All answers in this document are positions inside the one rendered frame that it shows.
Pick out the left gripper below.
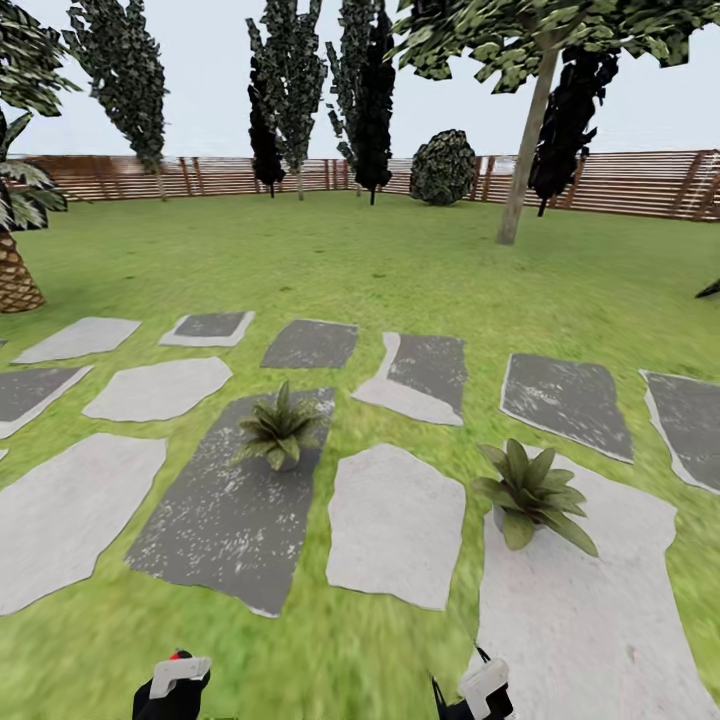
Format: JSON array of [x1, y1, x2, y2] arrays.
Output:
[[132, 678, 201, 720]]

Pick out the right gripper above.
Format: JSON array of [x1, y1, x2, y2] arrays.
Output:
[[432, 677, 512, 720]]

